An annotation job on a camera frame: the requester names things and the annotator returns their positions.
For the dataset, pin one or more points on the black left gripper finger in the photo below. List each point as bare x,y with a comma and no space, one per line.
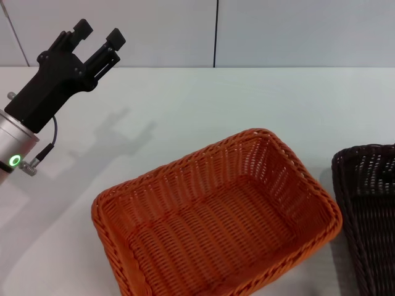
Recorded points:
78,31
109,46

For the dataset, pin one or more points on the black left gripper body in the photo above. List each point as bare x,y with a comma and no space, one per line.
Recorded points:
52,83

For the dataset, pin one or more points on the orange woven plastic basket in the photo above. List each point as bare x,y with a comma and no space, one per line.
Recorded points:
216,222

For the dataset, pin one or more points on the dark brown woven basket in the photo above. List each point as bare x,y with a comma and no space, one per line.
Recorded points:
370,200

